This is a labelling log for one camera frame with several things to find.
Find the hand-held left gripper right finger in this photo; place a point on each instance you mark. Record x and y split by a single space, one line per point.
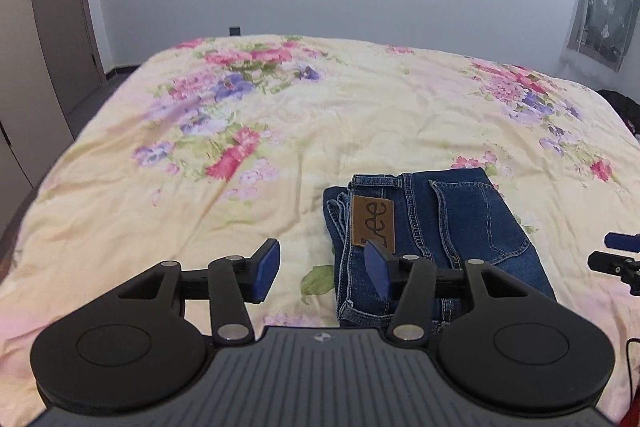
376 272

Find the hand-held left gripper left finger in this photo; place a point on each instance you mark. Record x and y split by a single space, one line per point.
265 272

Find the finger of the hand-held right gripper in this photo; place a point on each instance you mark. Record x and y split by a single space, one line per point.
612 263
622 240

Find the blue denim pants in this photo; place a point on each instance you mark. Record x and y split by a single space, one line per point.
465 217

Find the dark cloth pile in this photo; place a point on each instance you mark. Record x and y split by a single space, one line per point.
622 107

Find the floral yellow blanket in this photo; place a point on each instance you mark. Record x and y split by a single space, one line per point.
350 107

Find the grey-green patterned curtain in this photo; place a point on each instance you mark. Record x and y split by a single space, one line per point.
605 7

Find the grey wardrobe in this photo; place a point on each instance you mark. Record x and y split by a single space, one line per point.
40 32

